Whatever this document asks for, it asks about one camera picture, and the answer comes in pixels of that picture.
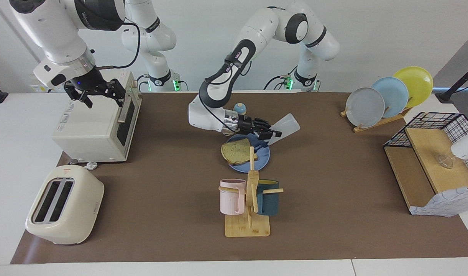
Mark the wooden plate rack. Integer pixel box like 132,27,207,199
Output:
340,107,412,133

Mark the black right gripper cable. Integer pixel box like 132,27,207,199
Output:
96,21,142,70

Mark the wooden shelf with wire frame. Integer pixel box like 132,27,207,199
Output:
383,112,468,215

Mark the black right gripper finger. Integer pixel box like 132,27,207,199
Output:
98,79,127,108
64,82,93,109

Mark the translucent squeeze bottle navy cap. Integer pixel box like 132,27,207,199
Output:
251,113,300,151

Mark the pale grey plate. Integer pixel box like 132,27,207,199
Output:
345,87,385,128

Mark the small clear glass piece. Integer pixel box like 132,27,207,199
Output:
438,153,455,169

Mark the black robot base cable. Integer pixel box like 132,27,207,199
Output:
264,65,297,90
136,74,189,92

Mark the periwinkle blue dinner plate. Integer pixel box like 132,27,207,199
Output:
223,133,271,173

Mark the light blue plate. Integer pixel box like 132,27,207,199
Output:
372,77,409,118

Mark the toasted bread slice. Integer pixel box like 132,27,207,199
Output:
221,138,258,165

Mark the brown table mat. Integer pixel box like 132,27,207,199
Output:
11,92,468,264

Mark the pink ribbed mug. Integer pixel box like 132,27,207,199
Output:
220,179,246,215

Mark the yellow plate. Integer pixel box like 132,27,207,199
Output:
393,66,434,108

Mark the white checkered cloth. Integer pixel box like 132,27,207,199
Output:
409,187,468,218

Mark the dark teal mug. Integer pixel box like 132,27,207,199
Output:
256,179,279,216

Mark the cream two-slot toaster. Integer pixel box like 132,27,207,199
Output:
25,165,105,245

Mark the wooden mug tree stand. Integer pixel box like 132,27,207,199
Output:
218,146,284,237

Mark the white toaster oven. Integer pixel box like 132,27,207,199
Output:
52,71,142,163

